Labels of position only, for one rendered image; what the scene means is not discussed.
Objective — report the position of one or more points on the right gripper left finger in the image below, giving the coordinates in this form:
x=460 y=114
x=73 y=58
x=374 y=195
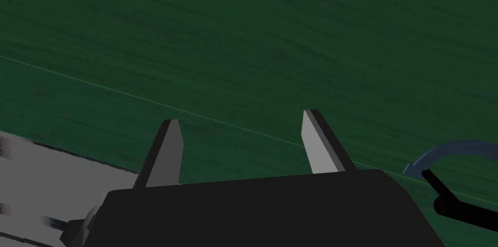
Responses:
x=165 y=157

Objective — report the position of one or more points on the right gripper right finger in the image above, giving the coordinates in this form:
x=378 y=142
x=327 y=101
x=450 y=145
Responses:
x=321 y=149

